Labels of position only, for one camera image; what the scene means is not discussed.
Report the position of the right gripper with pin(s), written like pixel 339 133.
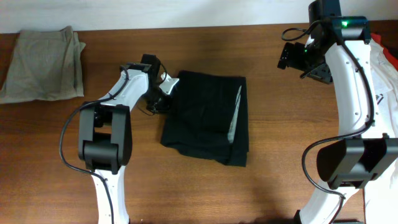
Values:
pixel 322 75

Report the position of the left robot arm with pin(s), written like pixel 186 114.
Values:
pixel 105 134

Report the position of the white printed t-shirt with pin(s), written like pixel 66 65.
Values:
pixel 380 196

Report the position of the red garment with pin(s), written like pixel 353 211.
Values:
pixel 391 58

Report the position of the black shorts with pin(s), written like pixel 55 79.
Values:
pixel 208 118

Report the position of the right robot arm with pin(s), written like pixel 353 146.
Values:
pixel 338 52

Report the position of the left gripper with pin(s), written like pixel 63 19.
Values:
pixel 166 107

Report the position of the folded beige shorts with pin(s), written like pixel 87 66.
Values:
pixel 45 66

